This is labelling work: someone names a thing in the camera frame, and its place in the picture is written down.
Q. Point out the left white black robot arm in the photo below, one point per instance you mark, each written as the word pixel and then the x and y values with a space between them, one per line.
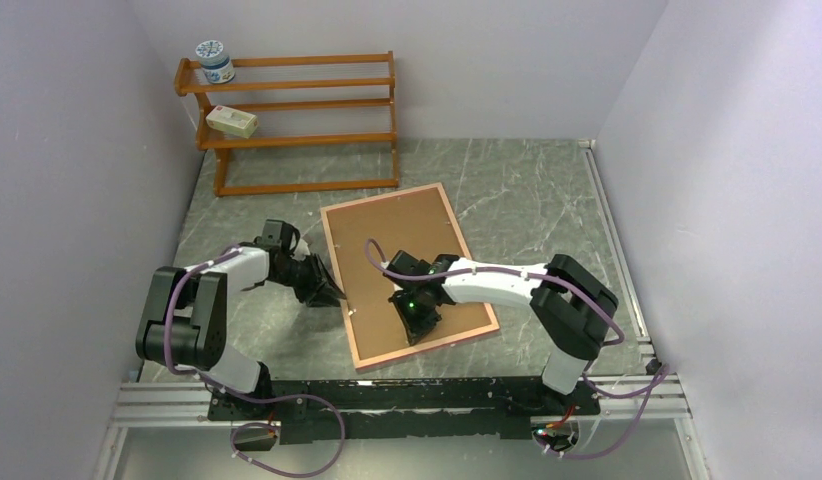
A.
pixel 184 321

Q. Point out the small white carton box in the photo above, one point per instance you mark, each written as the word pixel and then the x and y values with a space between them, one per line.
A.
pixel 232 121

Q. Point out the brown cardboard backing board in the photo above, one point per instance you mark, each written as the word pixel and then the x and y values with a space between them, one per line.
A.
pixel 421 222

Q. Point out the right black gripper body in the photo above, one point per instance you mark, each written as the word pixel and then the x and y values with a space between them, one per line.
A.
pixel 407 298

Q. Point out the aluminium rail frame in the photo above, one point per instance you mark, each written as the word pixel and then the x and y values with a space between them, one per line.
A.
pixel 517 202

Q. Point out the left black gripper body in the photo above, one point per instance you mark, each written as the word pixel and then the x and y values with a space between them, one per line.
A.
pixel 299 275

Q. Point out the wooden three-tier shelf rack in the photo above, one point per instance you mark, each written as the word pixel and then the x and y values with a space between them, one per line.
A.
pixel 300 101

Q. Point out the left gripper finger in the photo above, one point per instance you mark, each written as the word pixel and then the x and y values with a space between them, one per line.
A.
pixel 325 284
pixel 321 301

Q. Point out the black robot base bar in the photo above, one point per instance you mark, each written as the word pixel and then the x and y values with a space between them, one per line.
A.
pixel 316 410

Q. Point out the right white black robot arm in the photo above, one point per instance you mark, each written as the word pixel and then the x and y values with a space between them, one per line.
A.
pixel 575 309

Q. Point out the white blue-lidded jar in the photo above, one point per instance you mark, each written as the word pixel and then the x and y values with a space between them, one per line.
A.
pixel 215 62

